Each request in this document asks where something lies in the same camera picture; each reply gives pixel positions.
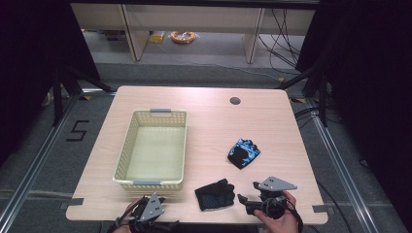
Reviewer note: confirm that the blue and black patterned glove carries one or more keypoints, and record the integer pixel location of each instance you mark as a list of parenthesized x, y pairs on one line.
[(243, 153)]

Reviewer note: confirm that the person's left hand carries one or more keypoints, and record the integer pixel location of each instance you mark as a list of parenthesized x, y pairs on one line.
[(124, 223)]

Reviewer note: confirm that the black fingerless glove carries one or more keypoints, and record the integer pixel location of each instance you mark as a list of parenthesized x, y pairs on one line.
[(215, 194)]

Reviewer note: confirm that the aluminium floor rail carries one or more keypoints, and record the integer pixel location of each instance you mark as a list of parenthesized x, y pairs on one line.
[(35, 165), (340, 168)]

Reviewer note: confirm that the black curtain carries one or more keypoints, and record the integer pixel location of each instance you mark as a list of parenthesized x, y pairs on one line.
[(29, 64), (372, 97)]

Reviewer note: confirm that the yellow packet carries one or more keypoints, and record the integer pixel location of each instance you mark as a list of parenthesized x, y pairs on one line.
[(156, 37)]

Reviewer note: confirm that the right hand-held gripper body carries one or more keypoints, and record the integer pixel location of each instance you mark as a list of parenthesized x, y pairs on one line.
[(272, 204)]

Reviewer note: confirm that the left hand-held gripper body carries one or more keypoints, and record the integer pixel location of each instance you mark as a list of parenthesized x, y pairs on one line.
[(152, 208)]

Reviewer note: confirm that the grey round table grommet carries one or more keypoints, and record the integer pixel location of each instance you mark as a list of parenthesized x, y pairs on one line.
[(235, 100)]

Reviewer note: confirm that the yellow black hazard tape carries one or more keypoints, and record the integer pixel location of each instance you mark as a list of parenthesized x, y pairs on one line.
[(298, 100), (85, 97)]

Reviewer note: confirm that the person's right hand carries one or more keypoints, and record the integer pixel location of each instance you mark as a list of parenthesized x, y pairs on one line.
[(281, 225)]

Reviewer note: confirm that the light wooden office desk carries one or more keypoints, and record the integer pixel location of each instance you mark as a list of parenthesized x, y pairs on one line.
[(194, 19)]

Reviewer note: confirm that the pale yellow plastic basket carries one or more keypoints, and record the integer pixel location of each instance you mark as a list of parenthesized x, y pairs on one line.
[(155, 152)]

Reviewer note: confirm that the grey tape strip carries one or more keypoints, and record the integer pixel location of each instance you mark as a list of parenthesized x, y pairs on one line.
[(320, 208), (76, 202)]

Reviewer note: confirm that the black metal stand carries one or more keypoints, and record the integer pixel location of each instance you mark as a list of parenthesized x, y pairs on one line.
[(322, 97), (58, 97)]

